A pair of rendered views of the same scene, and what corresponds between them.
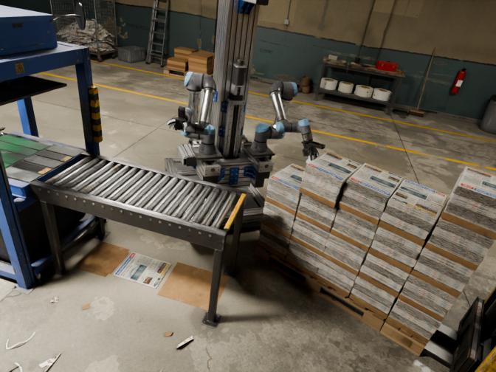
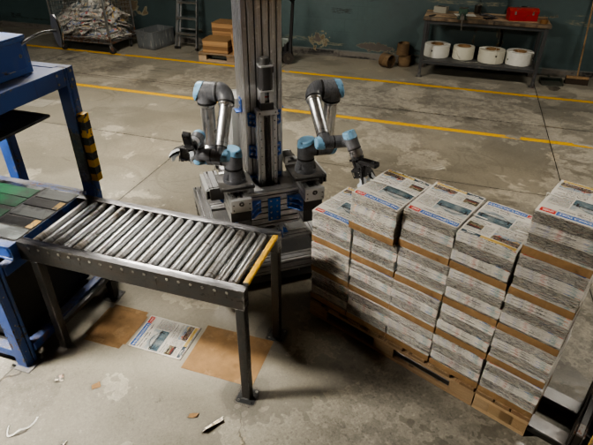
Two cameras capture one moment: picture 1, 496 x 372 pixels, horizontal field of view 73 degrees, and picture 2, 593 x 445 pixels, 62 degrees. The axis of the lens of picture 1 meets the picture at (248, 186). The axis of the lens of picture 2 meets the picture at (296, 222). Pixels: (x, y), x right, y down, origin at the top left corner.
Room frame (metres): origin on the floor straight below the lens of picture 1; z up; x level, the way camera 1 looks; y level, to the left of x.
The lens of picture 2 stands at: (-0.21, -0.39, 2.36)
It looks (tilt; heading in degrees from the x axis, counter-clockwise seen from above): 33 degrees down; 7
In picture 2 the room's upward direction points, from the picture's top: 1 degrees clockwise
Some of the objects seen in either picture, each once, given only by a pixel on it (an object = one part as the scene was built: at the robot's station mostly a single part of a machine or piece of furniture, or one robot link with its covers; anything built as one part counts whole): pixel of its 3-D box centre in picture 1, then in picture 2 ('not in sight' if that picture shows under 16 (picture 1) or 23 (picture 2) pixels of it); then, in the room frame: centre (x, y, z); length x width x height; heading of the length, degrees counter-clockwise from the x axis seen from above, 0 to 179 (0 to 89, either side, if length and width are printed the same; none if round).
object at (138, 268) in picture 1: (143, 269); (165, 336); (1.94, 0.74, 0.00); 0.37 x 0.28 x 0.01; 80
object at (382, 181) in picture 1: (376, 178); (446, 203); (2.07, -0.87, 1.06); 0.37 x 0.29 x 0.01; 148
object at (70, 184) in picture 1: (85, 175); (81, 225); (2.01, 1.16, 0.77); 0.47 x 0.05 x 0.05; 170
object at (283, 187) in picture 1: (333, 240); (405, 288); (2.15, -0.74, 0.42); 1.17 x 0.39 x 0.83; 58
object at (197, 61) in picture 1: (193, 63); (238, 41); (8.60, 1.81, 0.28); 1.20 x 0.83 x 0.57; 80
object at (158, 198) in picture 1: (161, 194); (171, 244); (1.91, 0.58, 0.77); 0.47 x 0.05 x 0.05; 170
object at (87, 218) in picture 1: (29, 201); (22, 260); (2.10, 1.71, 0.38); 0.94 x 0.69 x 0.63; 170
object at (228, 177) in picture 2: (207, 146); (234, 173); (2.60, 0.39, 0.87); 0.15 x 0.15 x 0.10
